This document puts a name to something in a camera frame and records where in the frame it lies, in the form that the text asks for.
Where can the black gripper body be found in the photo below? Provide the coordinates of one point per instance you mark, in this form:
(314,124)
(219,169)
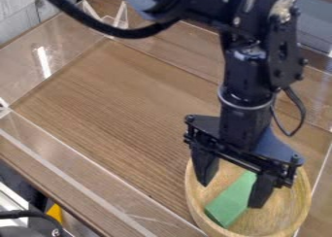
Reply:
(240,136)

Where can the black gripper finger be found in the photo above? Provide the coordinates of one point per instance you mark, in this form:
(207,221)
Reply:
(206,163)
(262,190)

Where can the green rectangular block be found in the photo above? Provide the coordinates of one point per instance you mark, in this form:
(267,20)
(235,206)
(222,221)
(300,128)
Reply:
(231,203)

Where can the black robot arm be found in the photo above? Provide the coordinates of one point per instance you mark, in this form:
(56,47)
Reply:
(263,63)

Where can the brown wooden bowl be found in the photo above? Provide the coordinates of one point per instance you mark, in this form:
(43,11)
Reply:
(276,220)

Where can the yellow warning sticker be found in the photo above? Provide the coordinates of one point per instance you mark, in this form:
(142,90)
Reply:
(55,212)

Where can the clear acrylic enclosure walls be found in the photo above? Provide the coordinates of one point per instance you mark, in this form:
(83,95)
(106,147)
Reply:
(94,99)

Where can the clear acrylic corner bracket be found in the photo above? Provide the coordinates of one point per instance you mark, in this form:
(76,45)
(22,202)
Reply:
(118,21)

